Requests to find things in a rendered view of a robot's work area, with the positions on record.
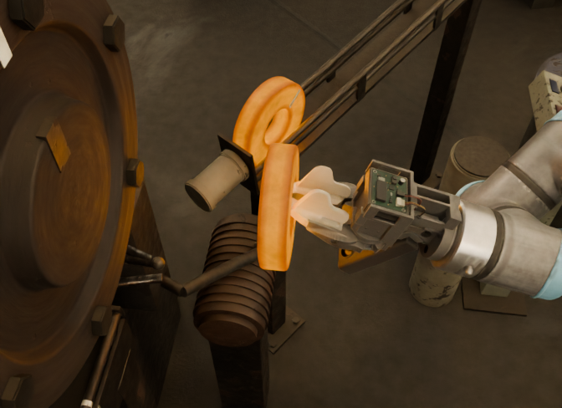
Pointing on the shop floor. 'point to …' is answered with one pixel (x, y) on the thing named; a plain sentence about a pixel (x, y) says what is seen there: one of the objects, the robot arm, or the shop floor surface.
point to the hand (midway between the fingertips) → (281, 197)
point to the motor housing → (237, 315)
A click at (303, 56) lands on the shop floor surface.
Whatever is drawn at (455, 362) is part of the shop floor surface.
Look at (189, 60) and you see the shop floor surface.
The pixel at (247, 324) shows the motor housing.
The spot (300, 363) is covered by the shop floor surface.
